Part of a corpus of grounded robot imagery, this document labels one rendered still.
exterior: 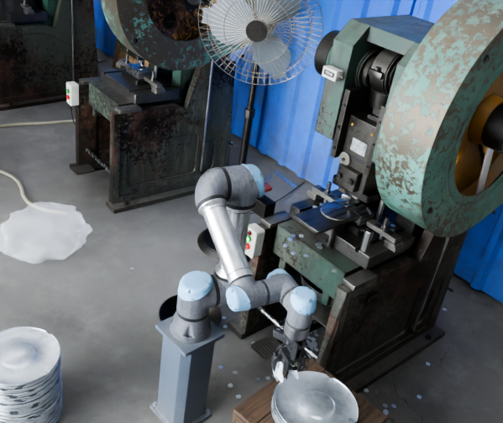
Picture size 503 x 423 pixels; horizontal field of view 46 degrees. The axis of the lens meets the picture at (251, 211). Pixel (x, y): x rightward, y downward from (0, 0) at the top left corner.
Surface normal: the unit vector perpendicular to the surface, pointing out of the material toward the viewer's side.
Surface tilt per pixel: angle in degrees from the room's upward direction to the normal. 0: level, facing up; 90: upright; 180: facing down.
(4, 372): 0
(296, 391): 0
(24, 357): 0
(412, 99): 73
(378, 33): 90
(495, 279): 90
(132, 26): 90
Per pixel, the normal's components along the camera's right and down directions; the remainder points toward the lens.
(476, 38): -0.42, -0.45
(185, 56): 0.61, 0.48
